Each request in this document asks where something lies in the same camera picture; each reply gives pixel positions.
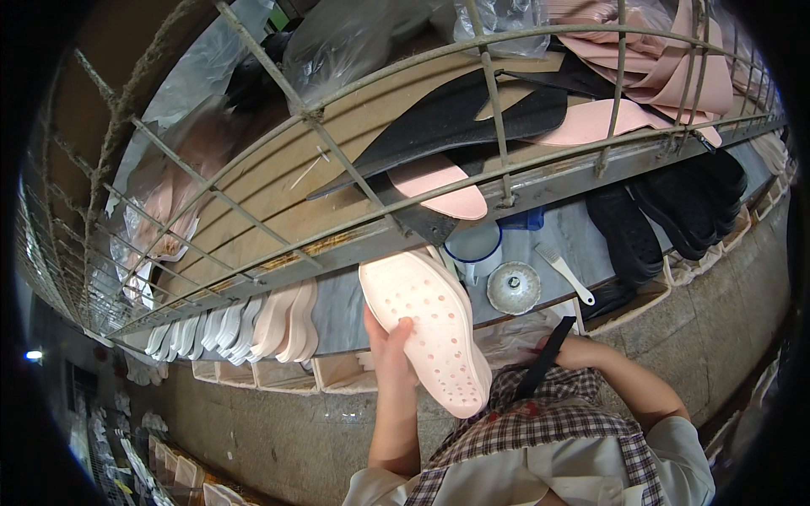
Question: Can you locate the pink perforated shoe sole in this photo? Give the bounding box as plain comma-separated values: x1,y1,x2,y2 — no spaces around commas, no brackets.
358,247,493,420

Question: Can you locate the black insole strip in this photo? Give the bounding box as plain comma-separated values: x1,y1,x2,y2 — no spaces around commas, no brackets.
511,315,578,404

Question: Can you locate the row of pale shoe soles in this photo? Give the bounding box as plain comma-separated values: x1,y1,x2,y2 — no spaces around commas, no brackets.
144,278,320,368

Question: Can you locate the white brush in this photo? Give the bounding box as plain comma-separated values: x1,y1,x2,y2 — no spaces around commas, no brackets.
535,243,597,307

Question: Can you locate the plastic bag of pink insoles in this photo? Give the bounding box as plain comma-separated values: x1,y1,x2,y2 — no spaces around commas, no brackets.
104,0,282,311

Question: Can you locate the heap of white soles and boxes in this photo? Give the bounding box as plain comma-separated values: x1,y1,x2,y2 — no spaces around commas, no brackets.
63,361,260,506

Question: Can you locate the metal wire rack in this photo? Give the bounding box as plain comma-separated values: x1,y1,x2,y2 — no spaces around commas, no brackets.
16,0,789,340

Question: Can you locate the blue box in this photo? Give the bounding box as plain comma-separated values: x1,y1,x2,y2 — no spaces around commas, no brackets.
497,205,546,232

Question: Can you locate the white enamel lid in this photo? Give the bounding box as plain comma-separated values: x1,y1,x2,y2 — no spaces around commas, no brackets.
486,261,543,316

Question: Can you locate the person's body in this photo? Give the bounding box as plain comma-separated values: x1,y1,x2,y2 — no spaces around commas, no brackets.
342,363,717,506

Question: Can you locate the crumpled clear plastic sheet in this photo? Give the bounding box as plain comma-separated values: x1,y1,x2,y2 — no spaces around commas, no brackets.
475,310,580,373

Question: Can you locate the thin black insole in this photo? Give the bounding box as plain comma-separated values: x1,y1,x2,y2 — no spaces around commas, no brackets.
500,54,640,105

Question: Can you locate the black insole piece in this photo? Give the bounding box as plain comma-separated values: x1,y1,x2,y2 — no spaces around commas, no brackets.
367,171,463,248

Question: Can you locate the pile of pink insoles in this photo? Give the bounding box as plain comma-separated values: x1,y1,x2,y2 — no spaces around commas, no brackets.
544,0,736,118

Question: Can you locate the white enamel mug blue rim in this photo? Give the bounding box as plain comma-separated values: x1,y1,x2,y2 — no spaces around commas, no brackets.
443,220,505,287

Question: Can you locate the pink insole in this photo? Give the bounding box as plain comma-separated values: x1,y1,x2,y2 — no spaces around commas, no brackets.
525,98,724,148
386,155,489,222

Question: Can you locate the person's left hand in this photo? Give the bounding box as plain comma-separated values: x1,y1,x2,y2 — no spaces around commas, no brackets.
362,304,420,392

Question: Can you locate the large black insole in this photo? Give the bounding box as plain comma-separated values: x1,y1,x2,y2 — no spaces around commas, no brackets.
307,68,570,202

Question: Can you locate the small white stick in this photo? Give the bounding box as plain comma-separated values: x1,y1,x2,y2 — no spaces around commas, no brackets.
289,146,332,191

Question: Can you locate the stack of black shoe soles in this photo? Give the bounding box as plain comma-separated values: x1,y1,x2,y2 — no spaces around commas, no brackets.
579,148,749,320

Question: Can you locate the person's right hand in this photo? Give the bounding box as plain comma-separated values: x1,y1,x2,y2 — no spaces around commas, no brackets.
535,333,603,373

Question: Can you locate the clear plastic bag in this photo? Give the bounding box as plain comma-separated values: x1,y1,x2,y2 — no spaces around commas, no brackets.
452,0,553,61
281,0,447,110

